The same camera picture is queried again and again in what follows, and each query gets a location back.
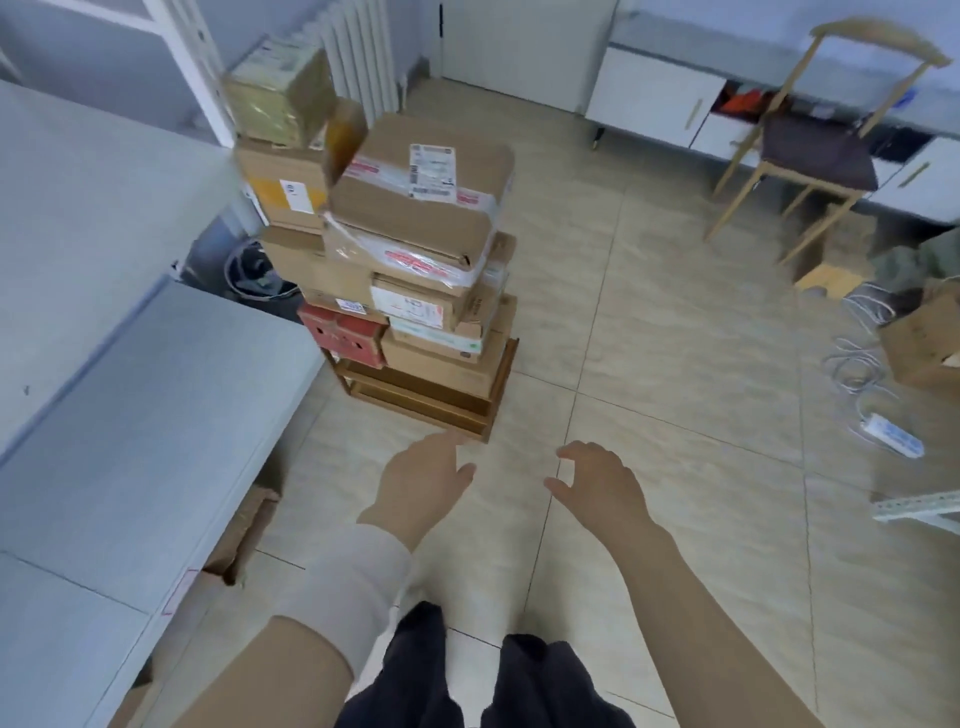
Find open cardboard box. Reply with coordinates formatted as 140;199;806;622
877;277;960;391

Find torn cardboard box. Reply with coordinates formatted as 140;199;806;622
202;483;283;588

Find grey-green cloth bag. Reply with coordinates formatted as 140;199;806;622
869;228;960;298

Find person's right hand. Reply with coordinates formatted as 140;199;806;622
543;440;670;562

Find white cable bundle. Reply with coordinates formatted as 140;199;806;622
821;281;901;444

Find orange cloth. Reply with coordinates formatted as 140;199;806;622
712;83;774;118

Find light wooden step stool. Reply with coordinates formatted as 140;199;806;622
793;213;879;301

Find person's right forearm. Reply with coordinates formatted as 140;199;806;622
620;524;826;728

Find white power strip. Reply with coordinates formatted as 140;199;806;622
858;412;925;460

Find white door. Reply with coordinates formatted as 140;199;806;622
438;0;620;114

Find small yellow-taped box marked 2-2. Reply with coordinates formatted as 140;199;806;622
222;35;337;149

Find wooden chair dark seat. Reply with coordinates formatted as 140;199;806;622
703;16;954;265

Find person's dark trousers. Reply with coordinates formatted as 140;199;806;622
333;599;639;728

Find white grey low cabinet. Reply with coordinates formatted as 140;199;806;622
584;11;960;225

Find black trash bin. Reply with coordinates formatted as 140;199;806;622
224;239;303;304

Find stack of cardboard parcels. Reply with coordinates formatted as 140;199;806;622
233;97;520;399

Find white wristband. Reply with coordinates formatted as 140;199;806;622
271;523;415;680

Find white radiator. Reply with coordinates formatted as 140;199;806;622
292;0;404;130

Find person's left hand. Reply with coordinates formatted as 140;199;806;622
356;428;479;555

